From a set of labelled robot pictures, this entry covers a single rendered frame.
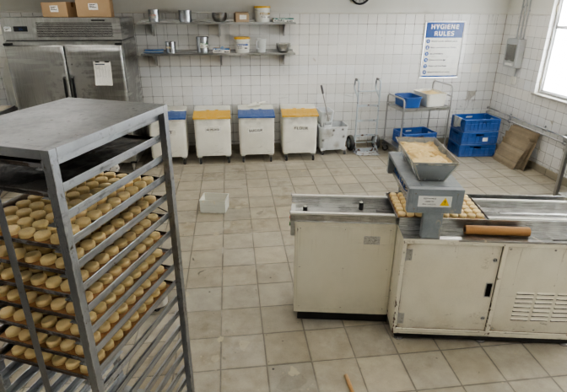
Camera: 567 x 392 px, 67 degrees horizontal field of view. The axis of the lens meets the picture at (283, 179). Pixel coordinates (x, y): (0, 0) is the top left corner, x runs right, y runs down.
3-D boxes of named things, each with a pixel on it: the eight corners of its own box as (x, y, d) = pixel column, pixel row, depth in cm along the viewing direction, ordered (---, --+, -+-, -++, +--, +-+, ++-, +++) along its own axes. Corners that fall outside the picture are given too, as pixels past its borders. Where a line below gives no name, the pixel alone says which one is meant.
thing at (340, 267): (380, 295, 351) (390, 196, 317) (386, 324, 319) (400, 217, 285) (294, 292, 354) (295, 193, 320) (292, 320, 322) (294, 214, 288)
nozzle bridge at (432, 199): (426, 193, 335) (432, 152, 323) (456, 239, 268) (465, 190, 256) (384, 192, 337) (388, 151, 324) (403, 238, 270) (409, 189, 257)
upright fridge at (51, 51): (148, 153, 683) (132, 16, 607) (137, 174, 600) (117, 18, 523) (56, 157, 668) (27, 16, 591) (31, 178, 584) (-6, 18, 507)
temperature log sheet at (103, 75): (113, 85, 556) (110, 61, 544) (113, 85, 553) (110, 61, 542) (96, 85, 553) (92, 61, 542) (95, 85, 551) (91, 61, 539)
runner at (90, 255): (164, 196, 192) (164, 190, 191) (170, 197, 192) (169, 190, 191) (59, 276, 135) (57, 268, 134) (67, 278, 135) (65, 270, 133)
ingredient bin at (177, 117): (151, 167, 625) (145, 115, 597) (156, 153, 684) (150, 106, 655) (189, 165, 634) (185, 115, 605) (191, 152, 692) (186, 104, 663)
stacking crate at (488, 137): (483, 136, 710) (484, 125, 703) (496, 144, 673) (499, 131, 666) (448, 137, 703) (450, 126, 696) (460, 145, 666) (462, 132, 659)
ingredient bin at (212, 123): (196, 165, 633) (191, 115, 605) (197, 152, 692) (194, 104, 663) (232, 163, 640) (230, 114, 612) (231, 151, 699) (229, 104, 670)
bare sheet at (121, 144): (77, 132, 189) (77, 129, 189) (158, 140, 179) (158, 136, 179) (-56, 182, 135) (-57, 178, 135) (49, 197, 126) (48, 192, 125)
